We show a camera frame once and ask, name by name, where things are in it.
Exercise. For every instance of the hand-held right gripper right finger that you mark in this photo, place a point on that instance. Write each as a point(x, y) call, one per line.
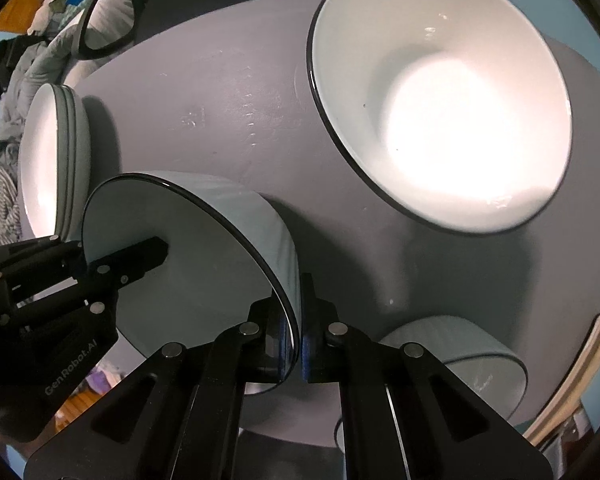
point(307, 360)

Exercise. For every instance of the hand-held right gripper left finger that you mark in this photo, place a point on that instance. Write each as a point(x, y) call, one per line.
point(280, 355)

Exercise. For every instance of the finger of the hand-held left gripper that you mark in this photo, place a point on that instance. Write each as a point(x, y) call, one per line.
point(40, 252)
point(135, 257)

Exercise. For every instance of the white bowl black rim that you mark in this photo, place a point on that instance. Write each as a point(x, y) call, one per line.
point(455, 125)
point(460, 345)
point(205, 260)

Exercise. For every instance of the striped cloth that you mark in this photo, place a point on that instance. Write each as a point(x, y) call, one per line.
point(5, 205)

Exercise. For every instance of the grey duvet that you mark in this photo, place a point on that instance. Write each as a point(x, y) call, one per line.
point(35, 70)

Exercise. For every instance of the black bag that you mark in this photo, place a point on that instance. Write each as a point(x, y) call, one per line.
point(5, 65)

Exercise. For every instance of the pile of grey clothes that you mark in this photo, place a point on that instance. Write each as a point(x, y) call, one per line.
point(50, 7)

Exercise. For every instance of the wooden planks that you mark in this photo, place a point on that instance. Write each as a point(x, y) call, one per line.
point(570, 385)

